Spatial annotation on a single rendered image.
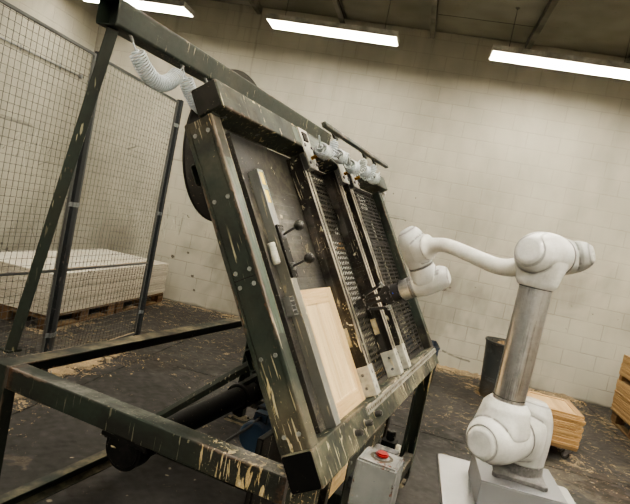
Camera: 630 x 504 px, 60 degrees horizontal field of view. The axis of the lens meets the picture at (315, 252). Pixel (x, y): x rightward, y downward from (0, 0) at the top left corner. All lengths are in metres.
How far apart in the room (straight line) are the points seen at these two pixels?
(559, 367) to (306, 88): 4.95
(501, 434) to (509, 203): 5.83
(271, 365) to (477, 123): 6.20
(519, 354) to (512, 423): 0.21
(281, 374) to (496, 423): 0.68
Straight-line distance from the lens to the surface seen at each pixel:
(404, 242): 2.21
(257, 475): 1.84
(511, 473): 2.12
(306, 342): 1.94
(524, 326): 1.85
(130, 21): 2.25
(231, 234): 1.77
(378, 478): 1.69
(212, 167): 1.83
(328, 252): 2.34
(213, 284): 7.97
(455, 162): 7.50
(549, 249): 1.80
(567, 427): 5.31
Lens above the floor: 1.57
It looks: 3 degrees down
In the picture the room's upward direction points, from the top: 12 degrees clockwise
